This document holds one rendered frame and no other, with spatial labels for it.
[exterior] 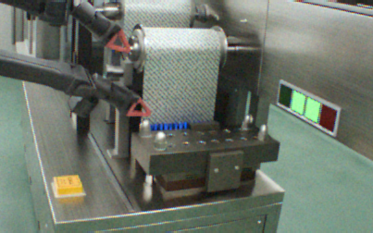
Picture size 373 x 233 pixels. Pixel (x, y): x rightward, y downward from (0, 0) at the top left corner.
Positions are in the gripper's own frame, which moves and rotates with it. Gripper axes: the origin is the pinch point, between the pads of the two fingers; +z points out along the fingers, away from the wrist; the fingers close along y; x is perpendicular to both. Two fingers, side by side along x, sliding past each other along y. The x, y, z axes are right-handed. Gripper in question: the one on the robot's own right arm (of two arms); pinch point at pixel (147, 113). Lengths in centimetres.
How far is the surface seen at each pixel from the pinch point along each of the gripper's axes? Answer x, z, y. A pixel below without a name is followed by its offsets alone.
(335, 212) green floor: -10, 199, -72
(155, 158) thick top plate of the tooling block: -6.7, -1.3, 20.0
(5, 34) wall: -74, -1, -556
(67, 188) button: -25.9, -15.3, 13.4
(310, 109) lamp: 24.7, 20.3, 35.2
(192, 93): 11.4, 9.1, 0.3
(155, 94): 5.7, -1.1, 0.2
